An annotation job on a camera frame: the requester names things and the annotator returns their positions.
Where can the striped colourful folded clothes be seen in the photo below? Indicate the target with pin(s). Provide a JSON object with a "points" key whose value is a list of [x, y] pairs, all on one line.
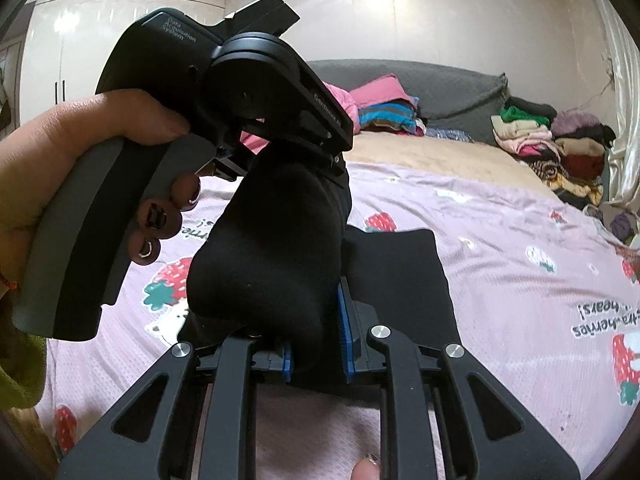
{"points": [[397, 116]]}

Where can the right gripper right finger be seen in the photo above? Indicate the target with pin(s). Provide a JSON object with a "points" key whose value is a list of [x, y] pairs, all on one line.
{"points": [[443, 414]]}

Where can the grey headboard cover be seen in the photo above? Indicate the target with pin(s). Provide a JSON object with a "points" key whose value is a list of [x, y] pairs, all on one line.
{"points": [[449, 97]]}

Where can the pile of folded clothes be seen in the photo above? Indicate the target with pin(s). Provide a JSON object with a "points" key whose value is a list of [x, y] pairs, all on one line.
{"points": [[566, 150]]}

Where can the green sleeve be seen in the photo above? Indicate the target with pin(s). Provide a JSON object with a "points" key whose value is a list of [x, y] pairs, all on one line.
{"points": [[23, 359]]}

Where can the right hand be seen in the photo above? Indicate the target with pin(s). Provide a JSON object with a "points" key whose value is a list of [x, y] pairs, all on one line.
{"points": [[368, 468]]}

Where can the lilac strawberry print blanket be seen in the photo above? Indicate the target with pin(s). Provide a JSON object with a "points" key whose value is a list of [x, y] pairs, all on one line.
{"points": [[543, 298]]}

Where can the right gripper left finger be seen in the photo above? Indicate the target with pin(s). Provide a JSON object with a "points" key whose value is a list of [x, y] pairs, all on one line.
{"points": [[191, 415]]}

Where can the floral laundry basket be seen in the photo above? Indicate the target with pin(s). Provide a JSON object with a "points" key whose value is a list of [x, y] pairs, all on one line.
{"points": [[621, 223]]}

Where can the left hand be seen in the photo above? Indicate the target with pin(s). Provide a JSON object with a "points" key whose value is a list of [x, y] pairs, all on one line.
{"points": [[37, 157]]}

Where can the white wardrobe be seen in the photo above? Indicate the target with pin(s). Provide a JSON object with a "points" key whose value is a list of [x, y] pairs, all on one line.
{"points": [[55, 50]]}

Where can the cream satin curtain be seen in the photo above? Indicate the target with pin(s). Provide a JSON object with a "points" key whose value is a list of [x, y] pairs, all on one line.
{"points": [[624, 53]]}

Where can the black IKISS t-shirt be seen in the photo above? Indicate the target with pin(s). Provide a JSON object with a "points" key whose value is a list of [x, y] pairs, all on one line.
{"points": [[272, 264]]}

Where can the pink quilt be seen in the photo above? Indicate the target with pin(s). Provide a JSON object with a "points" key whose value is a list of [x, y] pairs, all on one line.
{"points": [[382, 89]]}

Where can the beige bed sheet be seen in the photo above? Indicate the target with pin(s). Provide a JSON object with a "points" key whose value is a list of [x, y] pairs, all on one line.
{"points": [[471, 161]]}

